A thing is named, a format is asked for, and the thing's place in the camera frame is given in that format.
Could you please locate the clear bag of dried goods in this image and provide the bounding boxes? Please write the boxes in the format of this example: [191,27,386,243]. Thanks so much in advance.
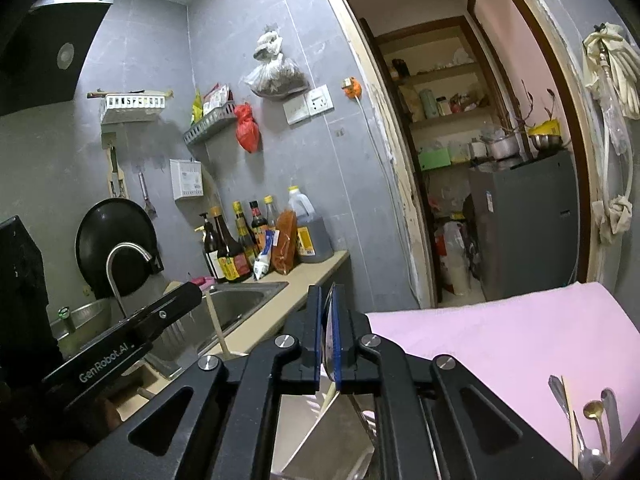
[244,24,310,100]

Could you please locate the black wok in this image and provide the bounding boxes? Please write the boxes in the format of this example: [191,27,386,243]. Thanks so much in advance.
[75,198,160,300]

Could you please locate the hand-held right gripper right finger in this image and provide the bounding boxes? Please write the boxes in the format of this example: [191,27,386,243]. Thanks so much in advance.
[331,284,586,480]

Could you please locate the steel cooking pot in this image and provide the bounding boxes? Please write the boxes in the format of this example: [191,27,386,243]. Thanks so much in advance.
[482,130,522,161]

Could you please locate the grey refrigerator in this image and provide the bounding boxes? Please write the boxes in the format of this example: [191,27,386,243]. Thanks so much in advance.
[467,150,581,302]

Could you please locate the dark pump bottle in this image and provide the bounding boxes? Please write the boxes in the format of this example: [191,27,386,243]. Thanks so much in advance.
[197,212,226,281]

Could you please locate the cream rubber gloves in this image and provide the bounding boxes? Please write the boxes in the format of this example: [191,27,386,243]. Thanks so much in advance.
[582,22,640,121]

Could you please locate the steel sink with faucet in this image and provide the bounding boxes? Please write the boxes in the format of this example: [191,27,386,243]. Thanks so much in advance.
[107,250,351,411]

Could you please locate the orange seasoning packet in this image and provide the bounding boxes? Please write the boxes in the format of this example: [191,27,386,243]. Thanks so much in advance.
[272,210,301,276]

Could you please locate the white and blue packet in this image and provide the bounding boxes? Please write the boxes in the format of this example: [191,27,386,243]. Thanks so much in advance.
[252,230,278,281]

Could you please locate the dark red-capped sauce bottle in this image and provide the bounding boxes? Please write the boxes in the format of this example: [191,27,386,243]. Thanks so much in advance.
[248,200,268,241]

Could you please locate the steel cutlery handle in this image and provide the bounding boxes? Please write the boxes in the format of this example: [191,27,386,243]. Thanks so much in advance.
[601,388,623,453]

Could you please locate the wooden chopstick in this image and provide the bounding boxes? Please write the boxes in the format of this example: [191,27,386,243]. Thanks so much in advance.
[561,376,585,468]
[206,299,232,361]

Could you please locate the hanging metal peeler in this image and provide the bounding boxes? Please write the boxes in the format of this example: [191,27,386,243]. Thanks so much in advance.
[136,171,158,220]

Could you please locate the grey wall shelf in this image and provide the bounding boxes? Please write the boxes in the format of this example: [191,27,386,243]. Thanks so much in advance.
[182,105,238,146]

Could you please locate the metal basin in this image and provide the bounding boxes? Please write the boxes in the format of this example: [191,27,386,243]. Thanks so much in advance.
[49,299,115,358]

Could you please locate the bare plant branches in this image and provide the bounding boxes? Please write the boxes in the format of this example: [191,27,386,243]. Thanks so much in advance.
[510,80,557,132]

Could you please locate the metal bowl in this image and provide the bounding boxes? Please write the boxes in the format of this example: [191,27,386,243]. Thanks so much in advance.
[530,134,563,153]

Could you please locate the white door frame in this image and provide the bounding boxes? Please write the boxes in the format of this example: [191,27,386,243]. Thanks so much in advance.
[315,0,618,311]

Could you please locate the black range hood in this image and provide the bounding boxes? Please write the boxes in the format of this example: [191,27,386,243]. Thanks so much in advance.
[0,0,115,117]

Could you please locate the white wall socket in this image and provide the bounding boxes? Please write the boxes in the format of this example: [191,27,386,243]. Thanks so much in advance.
[306,85,334,116]

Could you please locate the red and white packets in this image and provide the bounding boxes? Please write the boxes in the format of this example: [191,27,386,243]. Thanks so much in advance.
[202,82,233,113]

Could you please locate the white plastic utensil holder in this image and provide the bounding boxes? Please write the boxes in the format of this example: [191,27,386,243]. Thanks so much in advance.
[272,391,380,480]

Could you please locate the beige rag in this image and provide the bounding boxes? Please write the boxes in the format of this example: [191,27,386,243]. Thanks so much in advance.
[591,195,633,246]

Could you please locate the yellow-capped sauce bottle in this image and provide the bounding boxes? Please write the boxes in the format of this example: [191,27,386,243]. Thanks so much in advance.
[231,201,258,266]

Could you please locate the white power cable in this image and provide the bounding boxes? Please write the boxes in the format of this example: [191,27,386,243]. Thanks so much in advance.
[356,97,421,306]

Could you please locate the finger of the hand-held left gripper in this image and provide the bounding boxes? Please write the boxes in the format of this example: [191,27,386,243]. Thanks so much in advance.
[132,281,205,344]

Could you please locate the clear plastic bottle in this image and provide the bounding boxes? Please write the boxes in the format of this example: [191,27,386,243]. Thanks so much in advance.
[597,55,632,157]

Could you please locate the white wall switch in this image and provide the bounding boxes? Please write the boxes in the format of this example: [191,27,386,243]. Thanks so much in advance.
[283,96,312,126]

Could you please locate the green box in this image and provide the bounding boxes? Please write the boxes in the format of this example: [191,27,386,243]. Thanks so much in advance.
[417,147,452,171]

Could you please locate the red plastic bag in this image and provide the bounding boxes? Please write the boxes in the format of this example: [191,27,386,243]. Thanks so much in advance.
[234,102,262,155]

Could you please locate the white wall rack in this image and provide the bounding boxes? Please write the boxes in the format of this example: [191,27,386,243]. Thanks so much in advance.
[99,94,166,125]

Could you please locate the steel faucet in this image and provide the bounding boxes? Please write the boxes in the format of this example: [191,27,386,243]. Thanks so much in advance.
[106,242,157,321]

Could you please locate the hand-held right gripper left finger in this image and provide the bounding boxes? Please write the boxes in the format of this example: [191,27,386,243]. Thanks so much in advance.
[64,284,326,480]

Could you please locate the wooden-handled kitchen tool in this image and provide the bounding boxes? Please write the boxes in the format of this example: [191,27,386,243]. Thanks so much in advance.
[86,89,174,100]

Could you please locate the wooden shelf unit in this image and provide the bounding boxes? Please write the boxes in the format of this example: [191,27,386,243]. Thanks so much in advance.
[360,15,506,306]

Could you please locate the white sack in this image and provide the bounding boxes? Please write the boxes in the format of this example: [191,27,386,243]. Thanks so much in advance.
[442,220,473,297]

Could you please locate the large soy sauce bottle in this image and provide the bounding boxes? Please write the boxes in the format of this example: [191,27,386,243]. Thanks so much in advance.
[210,206,252,283]

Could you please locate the small gold spoon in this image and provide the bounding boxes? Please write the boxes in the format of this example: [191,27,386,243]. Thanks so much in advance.
[582,400,612,463]

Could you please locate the pink floral tablecloth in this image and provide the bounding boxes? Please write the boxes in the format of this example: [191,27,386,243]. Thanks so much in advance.
[365,281,640,480]

